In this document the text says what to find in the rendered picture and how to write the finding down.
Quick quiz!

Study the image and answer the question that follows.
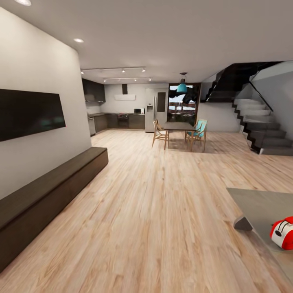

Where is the radio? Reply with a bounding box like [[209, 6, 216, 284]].
[[270, 216, 293, 250]]

